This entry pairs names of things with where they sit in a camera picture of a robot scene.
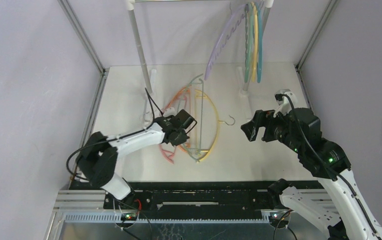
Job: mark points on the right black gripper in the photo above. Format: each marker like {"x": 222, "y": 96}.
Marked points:
{"x": 261, "y": 126}

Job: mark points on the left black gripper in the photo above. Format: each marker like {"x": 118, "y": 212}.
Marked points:
{"x": 181, "y": 139}

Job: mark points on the yellow plain hanger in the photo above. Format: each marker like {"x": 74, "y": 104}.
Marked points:
{"x": 209, "y": 127}

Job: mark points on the orange plain hanger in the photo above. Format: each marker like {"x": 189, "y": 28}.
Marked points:
{"x": 179, "y": 101}

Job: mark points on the grey-green plain hanger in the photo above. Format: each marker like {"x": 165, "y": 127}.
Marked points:
{"x": 196, "y": 86}

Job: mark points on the yellow wavy hanger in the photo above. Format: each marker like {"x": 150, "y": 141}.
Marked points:
{"x": 254, "y": 55}

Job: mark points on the purple wavy hanger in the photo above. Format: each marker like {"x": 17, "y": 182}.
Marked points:
{"x": 229, "y": 28}

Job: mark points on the green wavy hanger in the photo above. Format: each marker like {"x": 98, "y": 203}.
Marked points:
{"x": 248, "y": 44}

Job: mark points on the blue wavy hanger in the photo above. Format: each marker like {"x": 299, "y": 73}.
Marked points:
{"x": 260, "y": 36}

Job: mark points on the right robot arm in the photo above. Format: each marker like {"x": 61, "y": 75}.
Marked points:
{"x": 324, "y": 161}

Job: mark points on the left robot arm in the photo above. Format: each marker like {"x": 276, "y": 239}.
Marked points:
{"x": 101, "y": 154}

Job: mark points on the pink plain hanger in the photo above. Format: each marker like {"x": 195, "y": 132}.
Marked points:
{"x": 164, "y": 147}

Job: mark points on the right circuit board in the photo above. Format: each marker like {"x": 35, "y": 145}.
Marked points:
{"x": 275, "y": 218}

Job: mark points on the circuit board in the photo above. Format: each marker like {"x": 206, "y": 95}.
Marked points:
{"x": 129, "y": 217}
{"x": 275, "y": 218}

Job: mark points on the left circuit board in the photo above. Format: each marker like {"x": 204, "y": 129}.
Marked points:
{"x": 129, "y": 217}

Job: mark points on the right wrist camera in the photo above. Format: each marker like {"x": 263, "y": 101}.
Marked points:
{"x": 284, "y": 98}

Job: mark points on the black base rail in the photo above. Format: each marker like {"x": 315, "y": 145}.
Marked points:
{"x": 199, "y": 201}

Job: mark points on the aluminium frame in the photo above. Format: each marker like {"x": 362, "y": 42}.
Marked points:
{"x": 84, "y": 43}

